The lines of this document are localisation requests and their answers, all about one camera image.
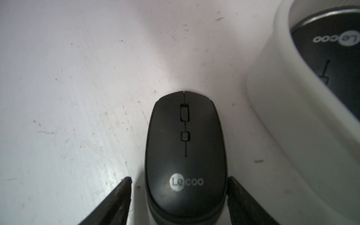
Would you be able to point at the white storage box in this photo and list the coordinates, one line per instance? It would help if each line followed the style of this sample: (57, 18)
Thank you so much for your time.
(319, 135)

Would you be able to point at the black mouse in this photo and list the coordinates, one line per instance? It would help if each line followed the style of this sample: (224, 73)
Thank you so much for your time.
(329, 42)
(185, 161)

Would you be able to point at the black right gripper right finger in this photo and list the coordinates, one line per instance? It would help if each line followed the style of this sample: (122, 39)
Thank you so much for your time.
(243, 208)

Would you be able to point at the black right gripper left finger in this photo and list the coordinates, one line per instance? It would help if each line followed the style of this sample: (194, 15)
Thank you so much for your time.
(114, 209)

